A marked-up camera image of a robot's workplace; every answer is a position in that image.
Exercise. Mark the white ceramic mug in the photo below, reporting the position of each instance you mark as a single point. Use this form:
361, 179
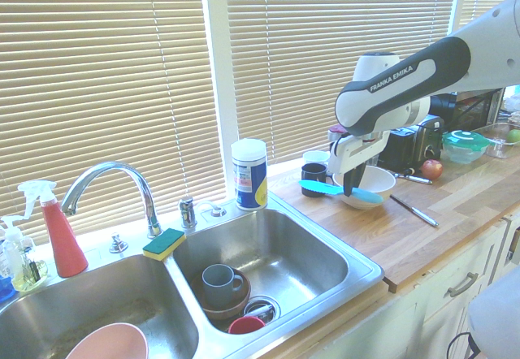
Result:
316, 158

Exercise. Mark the black and silver toaster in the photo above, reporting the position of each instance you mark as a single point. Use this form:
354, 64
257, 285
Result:
422, 139

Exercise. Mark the blue liquid bottle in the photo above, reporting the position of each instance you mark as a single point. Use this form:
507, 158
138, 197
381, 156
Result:
5, 288

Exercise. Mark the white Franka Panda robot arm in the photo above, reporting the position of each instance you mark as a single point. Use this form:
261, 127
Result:
406, 87

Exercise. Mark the chrome kitchen faucet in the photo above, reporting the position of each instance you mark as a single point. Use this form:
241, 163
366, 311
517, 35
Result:
140, 180

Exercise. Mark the black countertop appliance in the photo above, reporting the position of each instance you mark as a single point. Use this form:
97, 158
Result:
467, 109

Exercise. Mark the stainless steel double sink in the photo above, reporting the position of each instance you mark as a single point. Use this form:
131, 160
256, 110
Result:
292, 253

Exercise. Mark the red apple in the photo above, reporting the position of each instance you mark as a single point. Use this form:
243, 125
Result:
432, 169

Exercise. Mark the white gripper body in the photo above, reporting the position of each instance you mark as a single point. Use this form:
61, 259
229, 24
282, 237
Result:
361, 152

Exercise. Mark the red cup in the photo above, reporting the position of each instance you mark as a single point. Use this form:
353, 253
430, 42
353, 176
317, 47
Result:
245, 325

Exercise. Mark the pink plastic bowl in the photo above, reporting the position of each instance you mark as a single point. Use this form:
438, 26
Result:
109, 342

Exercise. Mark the clear soap pump bottle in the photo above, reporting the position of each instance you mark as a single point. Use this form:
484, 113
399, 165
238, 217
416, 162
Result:
24, 269

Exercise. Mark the grey mug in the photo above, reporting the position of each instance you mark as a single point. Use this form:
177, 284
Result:
217, 286

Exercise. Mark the yellow and green sponge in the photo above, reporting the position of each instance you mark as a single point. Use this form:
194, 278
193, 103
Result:
164, 245

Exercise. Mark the brown bowl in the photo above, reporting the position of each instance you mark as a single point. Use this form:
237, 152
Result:
239, 306

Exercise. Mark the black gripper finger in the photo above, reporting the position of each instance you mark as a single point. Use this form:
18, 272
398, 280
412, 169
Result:
361, 176
350, 184

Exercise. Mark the red spray bottle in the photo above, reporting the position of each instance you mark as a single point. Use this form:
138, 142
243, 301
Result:
63, 241

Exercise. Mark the container with green lid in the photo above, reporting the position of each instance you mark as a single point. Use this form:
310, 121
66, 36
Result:
465, 144

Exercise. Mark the white sink hole cap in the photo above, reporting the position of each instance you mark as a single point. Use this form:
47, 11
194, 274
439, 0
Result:
217, 212

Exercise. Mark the clear glass dish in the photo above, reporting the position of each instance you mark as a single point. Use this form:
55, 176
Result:
499, 148

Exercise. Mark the large white bowl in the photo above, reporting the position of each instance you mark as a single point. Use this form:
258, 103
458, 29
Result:
382, 184

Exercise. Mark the green apple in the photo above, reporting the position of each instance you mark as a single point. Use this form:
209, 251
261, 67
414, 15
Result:
514, 135

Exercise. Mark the black mug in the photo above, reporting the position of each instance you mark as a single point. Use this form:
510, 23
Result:
313, 174

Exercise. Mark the chrome sink sprayer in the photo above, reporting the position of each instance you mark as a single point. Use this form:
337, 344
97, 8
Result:
187, 213

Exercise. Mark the metal sink drain strainer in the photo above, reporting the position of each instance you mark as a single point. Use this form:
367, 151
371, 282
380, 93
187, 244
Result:
264, 308

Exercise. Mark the disinfecting wipes canister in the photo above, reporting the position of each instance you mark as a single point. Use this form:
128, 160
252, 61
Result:
250, 180

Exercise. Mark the teal plastic knife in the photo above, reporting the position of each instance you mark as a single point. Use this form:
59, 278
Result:
321, 188

